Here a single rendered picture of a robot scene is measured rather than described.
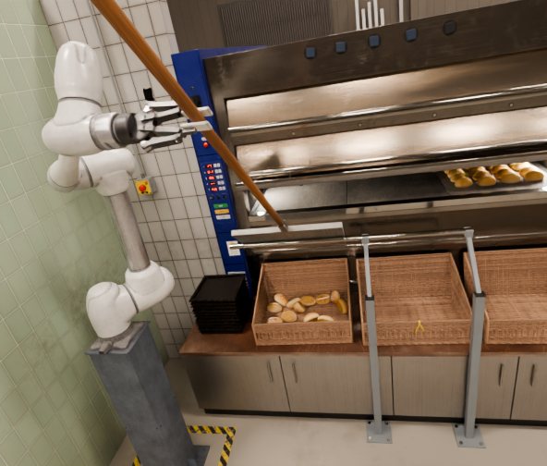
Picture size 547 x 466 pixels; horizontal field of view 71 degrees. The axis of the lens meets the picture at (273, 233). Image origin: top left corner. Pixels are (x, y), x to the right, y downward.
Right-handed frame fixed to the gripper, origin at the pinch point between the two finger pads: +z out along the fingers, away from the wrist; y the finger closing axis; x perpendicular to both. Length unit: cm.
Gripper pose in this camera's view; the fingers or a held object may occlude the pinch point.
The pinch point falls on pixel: (197, 119)
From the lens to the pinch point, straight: 97.0
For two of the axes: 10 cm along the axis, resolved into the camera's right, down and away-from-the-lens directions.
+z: 9.7, -0.6, -2.2
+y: 0.1, 9.7, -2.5
